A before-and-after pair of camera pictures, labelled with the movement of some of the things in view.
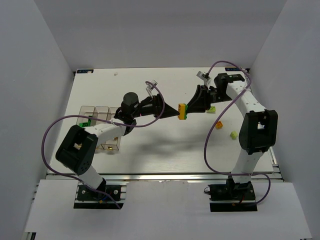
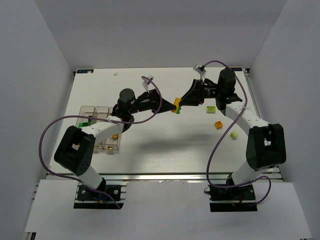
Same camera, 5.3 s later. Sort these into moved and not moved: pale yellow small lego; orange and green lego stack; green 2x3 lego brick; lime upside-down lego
Moved: orange and green lego stack
Not moved: pale yellow small lego; green 2x3 lego brick; lime upside-down lego
